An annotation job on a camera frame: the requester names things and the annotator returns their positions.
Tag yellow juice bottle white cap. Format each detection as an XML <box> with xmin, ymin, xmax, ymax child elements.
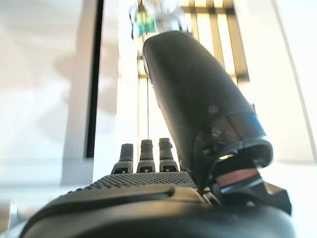
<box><xmin>128</xmin><ymin>0</ymin><xmax>186</xmax><ymax>40</ymax></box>

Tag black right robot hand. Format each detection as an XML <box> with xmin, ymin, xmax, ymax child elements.
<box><xmin>19</xmin><ymin>30</ymin><xmax>302</xmax><ymax>238</ymax></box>

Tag tall white side panel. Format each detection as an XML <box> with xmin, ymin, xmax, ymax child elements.
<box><xmin>232</xmin><ymin>0</ymin><xmax>317</xmax><ymax>163</ymax></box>

